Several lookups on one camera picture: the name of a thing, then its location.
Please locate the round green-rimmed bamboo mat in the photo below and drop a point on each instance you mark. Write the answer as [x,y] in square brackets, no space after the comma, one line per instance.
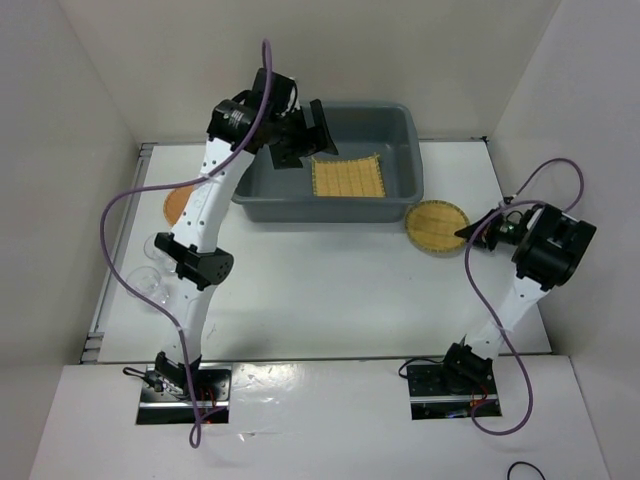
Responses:
[431,226]

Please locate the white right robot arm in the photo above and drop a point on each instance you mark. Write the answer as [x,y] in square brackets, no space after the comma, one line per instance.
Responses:
[549,246]

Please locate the square woven bamboo mat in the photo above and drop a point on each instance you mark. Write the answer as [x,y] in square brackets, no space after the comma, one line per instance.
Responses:
[356,178]

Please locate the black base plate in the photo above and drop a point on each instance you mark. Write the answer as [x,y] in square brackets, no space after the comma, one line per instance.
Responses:
[431,398]
[161,403]

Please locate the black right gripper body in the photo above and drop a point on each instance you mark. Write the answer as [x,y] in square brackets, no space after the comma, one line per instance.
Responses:
[499,229]

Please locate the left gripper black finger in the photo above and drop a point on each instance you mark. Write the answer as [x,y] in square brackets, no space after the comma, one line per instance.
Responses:
[286,156]
[320,131]

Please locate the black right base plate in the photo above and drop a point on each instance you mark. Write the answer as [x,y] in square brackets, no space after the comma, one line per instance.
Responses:
[431,398]

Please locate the aluminium table edge rail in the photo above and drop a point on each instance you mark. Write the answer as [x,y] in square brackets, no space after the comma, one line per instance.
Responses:
[110,286]

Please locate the grey plastic bin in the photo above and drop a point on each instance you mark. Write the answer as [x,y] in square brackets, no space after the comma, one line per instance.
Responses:
[359,129]

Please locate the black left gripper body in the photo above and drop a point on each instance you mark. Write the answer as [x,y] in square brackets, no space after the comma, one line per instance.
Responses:
[288,128]

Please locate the clear plastic cup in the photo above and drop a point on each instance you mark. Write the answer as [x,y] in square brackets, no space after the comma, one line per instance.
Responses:
[146,285]
[163,262]

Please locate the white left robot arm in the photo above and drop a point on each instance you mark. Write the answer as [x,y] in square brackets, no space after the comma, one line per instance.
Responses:
[269,116]

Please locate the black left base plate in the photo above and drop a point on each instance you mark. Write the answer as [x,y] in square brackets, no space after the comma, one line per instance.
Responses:
[161,403]

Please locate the round orange woven plate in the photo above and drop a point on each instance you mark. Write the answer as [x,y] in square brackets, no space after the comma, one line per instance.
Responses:
[175,203]

